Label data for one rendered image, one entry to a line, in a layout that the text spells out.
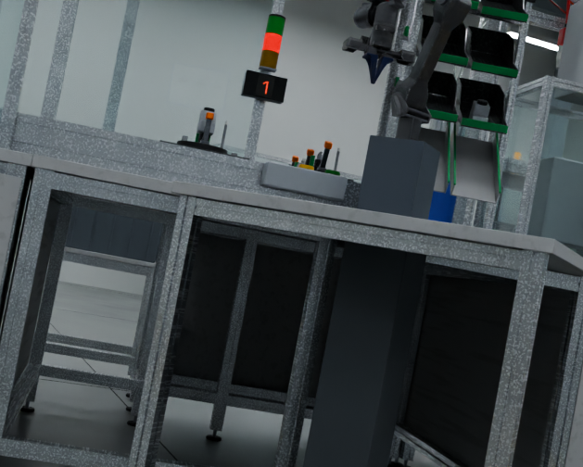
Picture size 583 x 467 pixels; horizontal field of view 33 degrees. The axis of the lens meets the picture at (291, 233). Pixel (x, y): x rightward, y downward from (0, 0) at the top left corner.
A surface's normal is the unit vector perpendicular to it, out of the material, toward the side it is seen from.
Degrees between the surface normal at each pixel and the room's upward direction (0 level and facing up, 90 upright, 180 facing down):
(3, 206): 90
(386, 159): 90
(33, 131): 90
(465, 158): 45
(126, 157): 90
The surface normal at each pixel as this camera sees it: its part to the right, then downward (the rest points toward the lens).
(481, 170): 0.14, -0.72
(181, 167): 0.18, 0.00
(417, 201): 0.89, 0.15
